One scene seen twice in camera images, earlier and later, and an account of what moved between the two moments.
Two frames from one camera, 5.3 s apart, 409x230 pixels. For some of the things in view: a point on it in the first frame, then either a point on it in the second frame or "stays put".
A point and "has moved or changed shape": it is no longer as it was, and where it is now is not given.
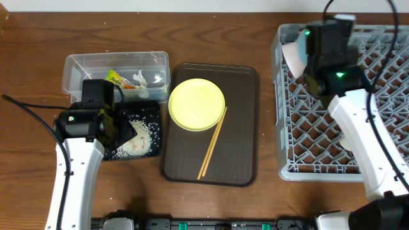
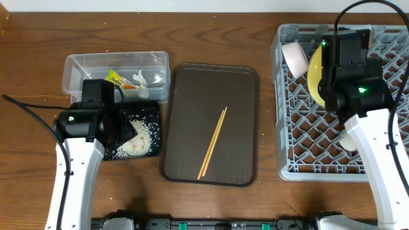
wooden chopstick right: x=213 y=144 stays put
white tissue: x=143 y=92 stays put
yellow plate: x=196 y=105 has moved or changed shape
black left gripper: x=121 y=120 stays put
